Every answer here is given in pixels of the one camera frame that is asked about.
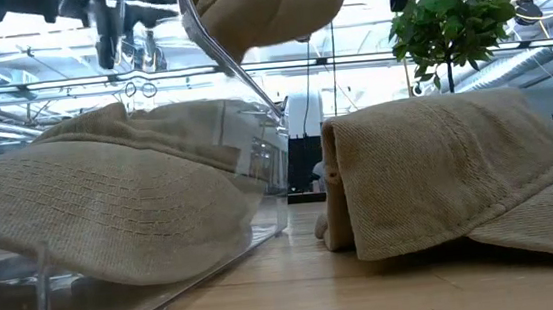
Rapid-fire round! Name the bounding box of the person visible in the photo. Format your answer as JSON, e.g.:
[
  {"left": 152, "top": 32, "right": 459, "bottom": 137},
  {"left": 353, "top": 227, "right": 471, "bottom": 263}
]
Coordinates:
[{"left": 309, "top": 160, "right": 329, "bottom": 193}]

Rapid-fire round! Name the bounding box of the silver ventilation duct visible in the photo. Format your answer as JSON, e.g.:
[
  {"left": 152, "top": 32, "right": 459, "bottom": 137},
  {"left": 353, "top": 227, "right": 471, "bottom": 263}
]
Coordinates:
[{"left": 447, "top": 45, "right": 553, "bottom": 96}]

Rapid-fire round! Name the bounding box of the beige baseball cap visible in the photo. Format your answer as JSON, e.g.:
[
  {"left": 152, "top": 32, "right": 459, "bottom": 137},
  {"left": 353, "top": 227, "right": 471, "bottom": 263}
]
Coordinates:
[
  {"left": 0, "top": 89, "right": 278, "bottom": 300},
  {"left": 303, "top": 83, "right": 553, "bottom": 287},
  {"left": 187, "top": 0, "right": 357, "bottom": 68}
]

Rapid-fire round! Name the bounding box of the black aluminium table frame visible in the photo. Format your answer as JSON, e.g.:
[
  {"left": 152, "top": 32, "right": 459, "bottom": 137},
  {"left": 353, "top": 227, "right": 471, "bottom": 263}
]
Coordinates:
[{"left": 287, "top": 190, "right": 328, "bottom": 205}]

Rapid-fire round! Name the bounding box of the black cabinet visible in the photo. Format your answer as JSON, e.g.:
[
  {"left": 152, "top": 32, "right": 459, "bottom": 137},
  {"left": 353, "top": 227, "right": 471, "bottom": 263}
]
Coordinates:
[{"left": 283, "top": 134, "right": 327, "bottom": 195}]

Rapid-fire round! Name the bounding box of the green leafy plant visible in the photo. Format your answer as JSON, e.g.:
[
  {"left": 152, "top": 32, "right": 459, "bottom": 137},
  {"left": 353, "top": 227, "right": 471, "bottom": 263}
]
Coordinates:
[{"left": 385, "top": 0, "right": 524, "bottom": 99}]

